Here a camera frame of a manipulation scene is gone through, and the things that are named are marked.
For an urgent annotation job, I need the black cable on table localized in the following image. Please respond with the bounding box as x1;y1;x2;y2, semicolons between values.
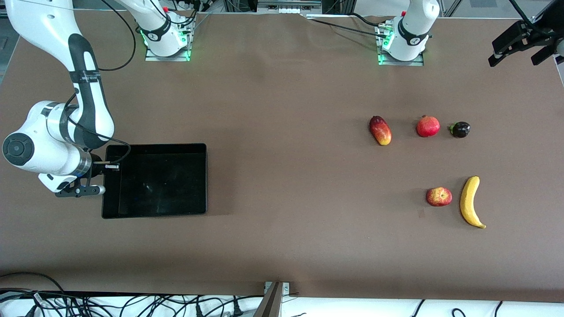
304;12;389;39

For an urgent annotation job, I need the red yellow apple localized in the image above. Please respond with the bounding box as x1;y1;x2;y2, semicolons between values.
426;187;453;207

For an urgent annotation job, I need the red yellow mango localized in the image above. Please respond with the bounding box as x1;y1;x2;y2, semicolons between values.
369;115;392;146

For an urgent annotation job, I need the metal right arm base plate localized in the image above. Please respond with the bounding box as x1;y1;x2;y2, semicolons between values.
145;20;193;62

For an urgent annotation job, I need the tangled black cable bundle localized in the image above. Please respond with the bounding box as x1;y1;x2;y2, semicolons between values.
0;288;265;317

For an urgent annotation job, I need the black looped floor cable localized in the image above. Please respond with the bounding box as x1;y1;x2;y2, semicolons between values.
0;272;67;295

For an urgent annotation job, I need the yellow banana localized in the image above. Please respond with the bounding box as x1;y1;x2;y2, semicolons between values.
460;176;487;229

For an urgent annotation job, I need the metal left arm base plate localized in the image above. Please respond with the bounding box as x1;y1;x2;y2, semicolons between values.
376;22;425;67

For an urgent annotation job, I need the dark purple mangosteen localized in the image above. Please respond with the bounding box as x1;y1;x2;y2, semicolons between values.
448;122;471;139

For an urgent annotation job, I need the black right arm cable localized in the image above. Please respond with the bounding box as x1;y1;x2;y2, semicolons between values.
62;0;137;171

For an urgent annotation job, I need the metal bracket at table edge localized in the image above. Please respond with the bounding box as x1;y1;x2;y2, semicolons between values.
253;281;292;317

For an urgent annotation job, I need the silver device behind table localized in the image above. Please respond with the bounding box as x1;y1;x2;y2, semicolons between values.
256;0;323;15

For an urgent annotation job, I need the red pomegranate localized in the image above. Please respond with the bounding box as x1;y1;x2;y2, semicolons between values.
416;115;441;138

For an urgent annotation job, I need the black rectangular plastic tray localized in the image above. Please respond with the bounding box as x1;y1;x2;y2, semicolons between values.
101;142;208;220

